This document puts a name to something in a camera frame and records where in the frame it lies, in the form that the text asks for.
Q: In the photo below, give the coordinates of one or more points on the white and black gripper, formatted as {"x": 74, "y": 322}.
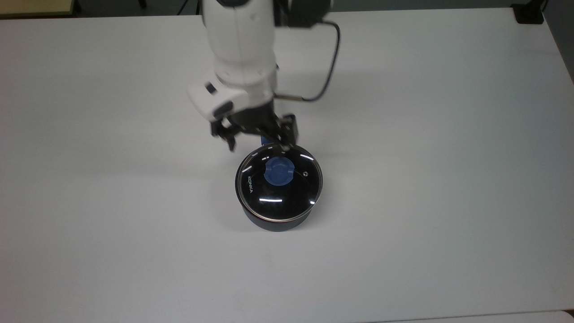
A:
{"x": 233, "y": 101}

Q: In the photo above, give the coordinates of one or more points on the light wooden side table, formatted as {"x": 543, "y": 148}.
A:
{"x": 33, "y": 6}

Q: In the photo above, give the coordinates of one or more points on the glass lid with blue knob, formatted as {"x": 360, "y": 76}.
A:
{"x": 279, "y": 181}

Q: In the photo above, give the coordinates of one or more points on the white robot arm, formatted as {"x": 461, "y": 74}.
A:
{"x": 240, "y": 40}

